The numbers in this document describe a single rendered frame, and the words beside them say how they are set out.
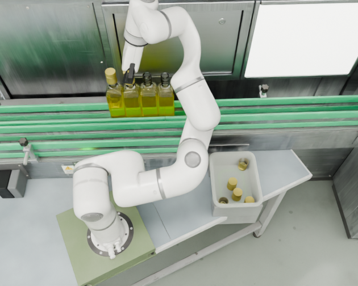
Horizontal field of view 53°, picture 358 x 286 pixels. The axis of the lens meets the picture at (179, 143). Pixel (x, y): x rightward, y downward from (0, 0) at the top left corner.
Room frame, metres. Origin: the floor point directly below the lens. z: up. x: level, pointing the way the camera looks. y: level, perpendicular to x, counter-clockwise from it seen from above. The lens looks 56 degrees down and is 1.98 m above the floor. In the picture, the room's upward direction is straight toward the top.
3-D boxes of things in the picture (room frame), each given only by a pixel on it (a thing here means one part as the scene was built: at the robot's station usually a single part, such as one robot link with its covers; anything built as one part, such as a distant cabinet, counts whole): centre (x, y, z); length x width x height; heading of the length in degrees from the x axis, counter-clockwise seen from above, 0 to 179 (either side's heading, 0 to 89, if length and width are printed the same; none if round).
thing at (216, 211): (0.64, -0.20, 0.79); 0.27 x 0.17 x 0.08; 2
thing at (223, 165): (0.62, -0.20, 0.80); 0.22 x 0.17 x 0.09; 2
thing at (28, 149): (0.64, 0.51, 0.94); 0.07 x 0.04 x 0.13; 2
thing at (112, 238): (0.40, 0.23, 0.90); 0.16 x 0.13 x 0.15; 22
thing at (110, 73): (0.83, 0.22, 1.14); 0.04 x 0.04 x 0.04
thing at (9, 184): (0.61, 0.62, 0.79); 0.08 x 0.08 x 0.08; 2
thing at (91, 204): (0.42, 0.24, 1.06); 0.13 x 0.10 x 0.16; 10
